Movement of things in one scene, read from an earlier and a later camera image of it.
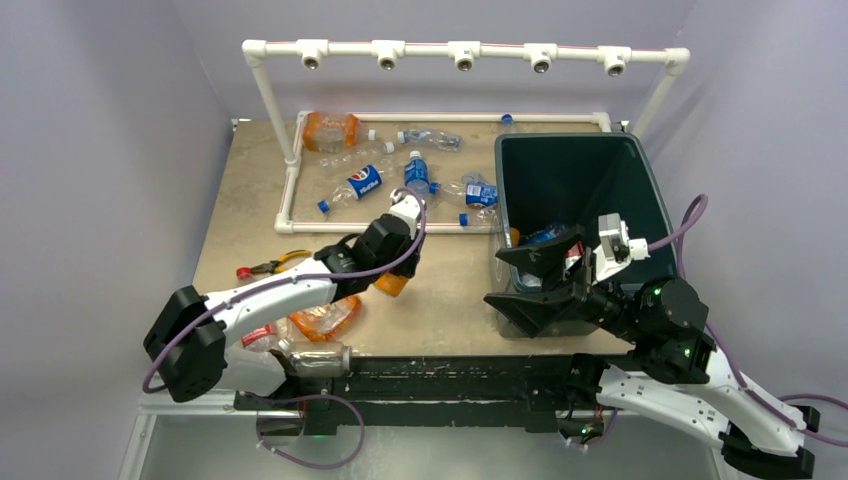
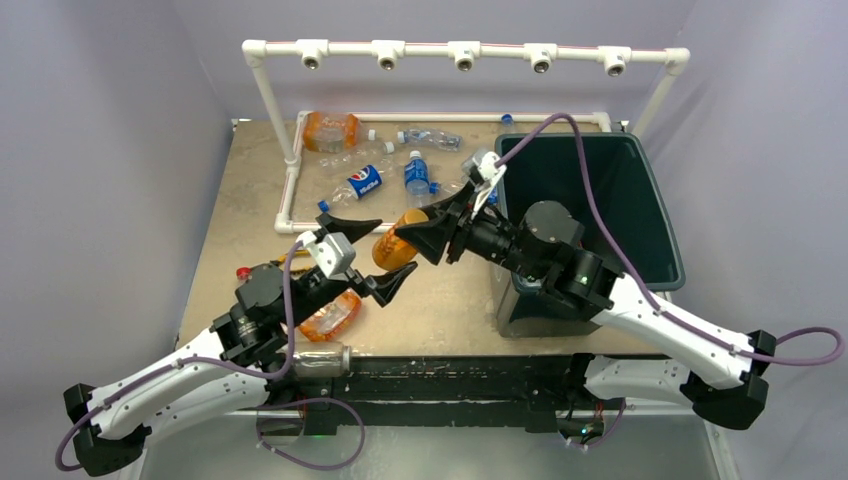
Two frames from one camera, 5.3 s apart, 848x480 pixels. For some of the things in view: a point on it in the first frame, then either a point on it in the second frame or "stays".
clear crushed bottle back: [431, 137] stays
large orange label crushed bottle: [325, 320] stays
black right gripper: [528, 310] → [430, 237]
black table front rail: [544, 389] stays
